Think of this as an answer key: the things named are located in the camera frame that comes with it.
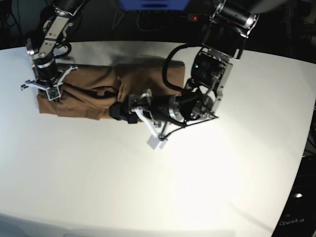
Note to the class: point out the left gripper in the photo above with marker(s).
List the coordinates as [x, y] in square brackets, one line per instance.
[156, 111]

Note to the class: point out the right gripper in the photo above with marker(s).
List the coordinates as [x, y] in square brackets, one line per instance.
[48, 75]

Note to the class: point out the brown T-shirt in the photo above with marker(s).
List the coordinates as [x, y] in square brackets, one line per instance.
[90, 91]

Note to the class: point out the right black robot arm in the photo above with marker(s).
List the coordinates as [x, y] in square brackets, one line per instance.
[50, 42]

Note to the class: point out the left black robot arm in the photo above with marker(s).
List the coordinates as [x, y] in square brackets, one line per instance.
[198, 100]

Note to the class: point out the blue box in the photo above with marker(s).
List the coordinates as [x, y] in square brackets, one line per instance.
[133, 5]

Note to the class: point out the black power strip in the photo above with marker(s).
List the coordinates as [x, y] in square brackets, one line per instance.
[198, 18]

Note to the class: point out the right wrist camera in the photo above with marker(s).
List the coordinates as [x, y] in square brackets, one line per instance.
[53, 93]

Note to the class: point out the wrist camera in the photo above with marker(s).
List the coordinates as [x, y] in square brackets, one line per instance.
[156, 143]
[53, 93]

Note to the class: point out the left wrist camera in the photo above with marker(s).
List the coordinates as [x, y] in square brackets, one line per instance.
[156, 143]

